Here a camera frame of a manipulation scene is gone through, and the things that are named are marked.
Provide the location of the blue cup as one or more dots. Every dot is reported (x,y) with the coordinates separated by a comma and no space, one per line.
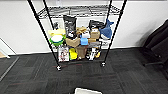
(84,41)

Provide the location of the white door frame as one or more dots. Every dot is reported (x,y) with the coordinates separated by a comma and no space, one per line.
(10,50)

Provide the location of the yellow soft toy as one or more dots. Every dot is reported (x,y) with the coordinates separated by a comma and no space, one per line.
(57,31)

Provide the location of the tan crumpled bag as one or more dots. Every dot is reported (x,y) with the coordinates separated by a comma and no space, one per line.
(81,30)

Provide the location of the brown paper bag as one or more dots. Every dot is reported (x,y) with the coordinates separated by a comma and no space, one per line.
(81,52)

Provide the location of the brown cardboard box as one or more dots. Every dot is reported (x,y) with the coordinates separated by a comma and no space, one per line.
(72,42)

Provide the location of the black bag with white print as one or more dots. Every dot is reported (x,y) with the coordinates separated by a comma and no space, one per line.
(70,26)

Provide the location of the green and white bowl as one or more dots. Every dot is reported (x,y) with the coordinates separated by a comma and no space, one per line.
(57,39)

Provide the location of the black chair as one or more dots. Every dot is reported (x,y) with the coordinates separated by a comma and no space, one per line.
(158,43)

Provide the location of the small brown box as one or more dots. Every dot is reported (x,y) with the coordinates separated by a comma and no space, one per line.
(95,35)

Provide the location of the black pouch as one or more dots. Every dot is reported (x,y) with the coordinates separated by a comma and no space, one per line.
(96,25)

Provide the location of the blue shark plush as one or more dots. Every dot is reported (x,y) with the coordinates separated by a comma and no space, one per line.
(106,30)

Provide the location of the pale basket with dark spots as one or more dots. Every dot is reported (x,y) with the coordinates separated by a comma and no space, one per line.
(87,91)

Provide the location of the black and white box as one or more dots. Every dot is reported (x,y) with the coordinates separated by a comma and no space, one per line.
(92,51)

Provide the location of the yellow packet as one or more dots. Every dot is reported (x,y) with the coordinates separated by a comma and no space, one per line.
(72,54)

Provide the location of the colourful picture box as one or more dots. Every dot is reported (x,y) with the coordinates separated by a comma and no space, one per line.
(63,54)

